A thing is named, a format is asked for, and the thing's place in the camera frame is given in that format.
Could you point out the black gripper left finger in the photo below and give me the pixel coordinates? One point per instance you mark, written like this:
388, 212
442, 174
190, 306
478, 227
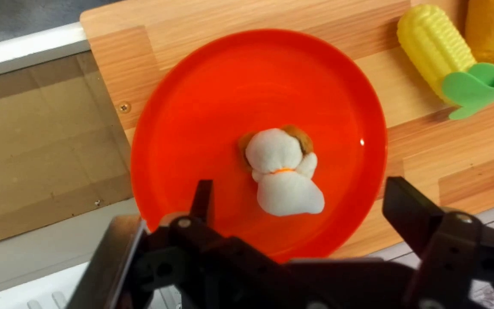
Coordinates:
202, 200

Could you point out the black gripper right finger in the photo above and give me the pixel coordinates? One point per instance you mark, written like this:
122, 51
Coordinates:
412, 215

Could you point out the small white plush doll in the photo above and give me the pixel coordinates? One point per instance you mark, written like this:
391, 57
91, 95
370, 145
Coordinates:
283, 183

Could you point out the orange round plate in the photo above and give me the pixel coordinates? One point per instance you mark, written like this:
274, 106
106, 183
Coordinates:
247, 92

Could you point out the yellow toy corn cob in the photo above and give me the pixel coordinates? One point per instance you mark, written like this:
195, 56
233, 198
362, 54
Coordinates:
432, 49

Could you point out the white toy kitchen sink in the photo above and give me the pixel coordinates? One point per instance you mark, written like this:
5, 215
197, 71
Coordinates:
29, 143

